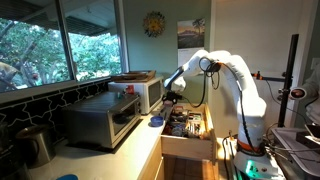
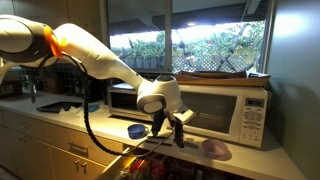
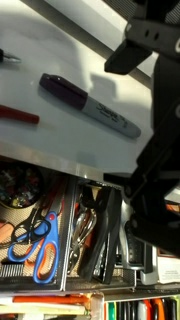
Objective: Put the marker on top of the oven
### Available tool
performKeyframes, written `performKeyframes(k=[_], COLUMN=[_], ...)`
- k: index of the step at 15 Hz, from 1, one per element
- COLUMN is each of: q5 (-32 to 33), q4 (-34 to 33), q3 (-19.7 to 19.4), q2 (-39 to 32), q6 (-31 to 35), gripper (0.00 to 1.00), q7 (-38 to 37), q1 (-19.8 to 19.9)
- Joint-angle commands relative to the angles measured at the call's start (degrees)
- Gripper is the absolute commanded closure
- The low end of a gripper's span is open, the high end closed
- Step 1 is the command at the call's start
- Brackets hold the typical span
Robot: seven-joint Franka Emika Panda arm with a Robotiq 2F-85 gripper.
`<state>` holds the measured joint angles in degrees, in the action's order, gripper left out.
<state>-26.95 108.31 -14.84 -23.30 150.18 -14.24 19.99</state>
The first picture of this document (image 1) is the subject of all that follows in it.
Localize dark metal pot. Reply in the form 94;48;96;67
15;124;56;168

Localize grey side table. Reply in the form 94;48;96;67
271;127;320;178

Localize sun wall decoration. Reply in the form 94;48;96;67
142;11;166;38

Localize black box on side table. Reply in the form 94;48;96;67
295;130;320;150

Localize person in white clothing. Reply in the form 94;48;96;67
299;63;320;126

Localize large window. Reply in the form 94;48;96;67
0;0;130;94

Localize black camera stand pole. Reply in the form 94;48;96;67
277;33;300;128

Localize open wooden drawer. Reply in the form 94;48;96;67
160;102;218;163

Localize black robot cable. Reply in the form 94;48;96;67
182;56;223;109

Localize wall calendar with landscape photo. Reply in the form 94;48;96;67
176;18;206;68

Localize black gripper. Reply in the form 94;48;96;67
161;90;183;115

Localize white microwave oven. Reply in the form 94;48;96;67
107;76;166;115

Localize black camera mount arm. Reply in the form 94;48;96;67
251;71;287;83

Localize wooden serving tray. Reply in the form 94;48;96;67
111;69;157;84

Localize black floor cables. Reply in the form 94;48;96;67
221;130;240;180

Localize silver toaster oven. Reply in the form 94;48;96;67
62;91;143;150

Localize blue mug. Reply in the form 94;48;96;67
150;115;165;128

